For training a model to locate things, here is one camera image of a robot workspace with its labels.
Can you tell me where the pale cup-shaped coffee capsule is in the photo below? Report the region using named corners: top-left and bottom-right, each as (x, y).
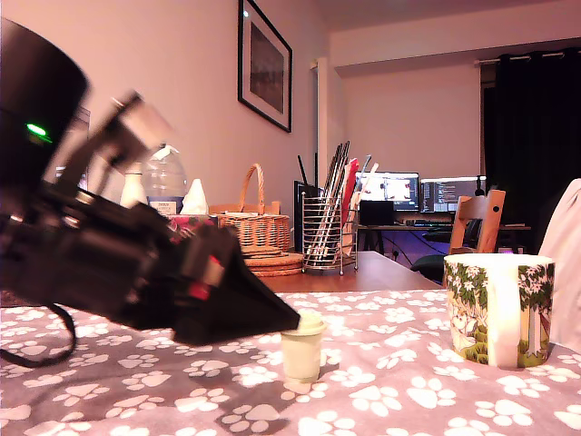
top-left (280, 310), bottom-right (328, 385)

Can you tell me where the round cork trivet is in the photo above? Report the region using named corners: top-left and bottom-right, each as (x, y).
top-left (244, 253), bottom-right (305, 269)
top-left (251, 265), bottom-right (304, 277)

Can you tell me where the white insulated bottle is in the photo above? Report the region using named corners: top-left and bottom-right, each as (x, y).
top-left (119, 162), bottom-right (149, 208)

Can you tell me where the floral tissue box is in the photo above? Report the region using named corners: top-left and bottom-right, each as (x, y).
top-left (165, 213), bottom-right (220, 240)

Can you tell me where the large clear water bottle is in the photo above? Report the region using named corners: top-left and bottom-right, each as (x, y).
top-left (143, 144), bottom-right (188, 214)

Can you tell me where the white tissue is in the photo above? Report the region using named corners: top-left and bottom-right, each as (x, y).
top-left (180, 178), bottom-right (210, 216)

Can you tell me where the black router with antennas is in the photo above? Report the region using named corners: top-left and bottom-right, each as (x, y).
top-left (293, 153), bottom-right (326, 253)

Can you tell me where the dark chopsticks bundle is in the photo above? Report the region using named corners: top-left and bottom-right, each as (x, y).
top-left (310, 140), bottom-right (352, 269)

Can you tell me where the red flat kitchen tool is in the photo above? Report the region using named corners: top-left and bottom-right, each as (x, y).
top-left (342, 157), bottom-right (360, 255)

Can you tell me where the black box under monitor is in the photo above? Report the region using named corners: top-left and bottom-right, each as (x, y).
top-left (358, 201), bottom-right (395, 227)

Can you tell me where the grey paw print cloth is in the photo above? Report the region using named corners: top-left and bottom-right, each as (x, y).
top-left (0, 290), bottom-right (581, 436)

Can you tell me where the wooden computer desk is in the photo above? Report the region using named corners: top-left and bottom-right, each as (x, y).
top-left (357, 222), bottom-right (532, 269)

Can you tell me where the black computer monitor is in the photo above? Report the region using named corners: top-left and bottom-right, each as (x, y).
top-left (419, 175), bottom-right (487, 214)
top-left (355, 171), bottom-right (420, 213)

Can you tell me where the dark office chair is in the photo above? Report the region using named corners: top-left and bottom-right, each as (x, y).
top-left (410, 253), bottom-right (450, 285)

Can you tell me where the floral print ceramic mug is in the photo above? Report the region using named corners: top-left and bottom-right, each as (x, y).
top-left (443, 253), bottom-right (556, 370)

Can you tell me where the black framed picture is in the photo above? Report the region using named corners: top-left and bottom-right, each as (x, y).
top-left (237, 0), bottom-right (293, 134)

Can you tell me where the wooden high chair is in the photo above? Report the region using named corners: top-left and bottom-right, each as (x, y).
top-left (442, 189), bottom-right (507, 278)

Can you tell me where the white garment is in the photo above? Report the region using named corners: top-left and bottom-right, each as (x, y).
top-left (537, 178), bottom-right (581, 355)

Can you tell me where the dark curtain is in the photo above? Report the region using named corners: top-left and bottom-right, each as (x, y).
top-left (481, 47), bottom-right (581, 255)

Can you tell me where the white curtain rod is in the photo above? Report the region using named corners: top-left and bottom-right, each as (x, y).
top-left (474, 48), bottom-right (581, 67)

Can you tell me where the wicker basket with handle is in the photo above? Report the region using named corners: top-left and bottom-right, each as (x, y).
top-left (216, 163), bottom-right (291, 255)

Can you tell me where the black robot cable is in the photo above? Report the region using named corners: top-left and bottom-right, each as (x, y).
top-left (0, 302), bottom-right (77, 369)

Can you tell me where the metal wire utensil rack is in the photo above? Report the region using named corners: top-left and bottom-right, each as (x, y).
top-left (301, 190), bottom-right (359, 276)

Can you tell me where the grey camera box with bracket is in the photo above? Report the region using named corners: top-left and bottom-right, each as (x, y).
top-left (43, 90), bottom-right (178, 192)

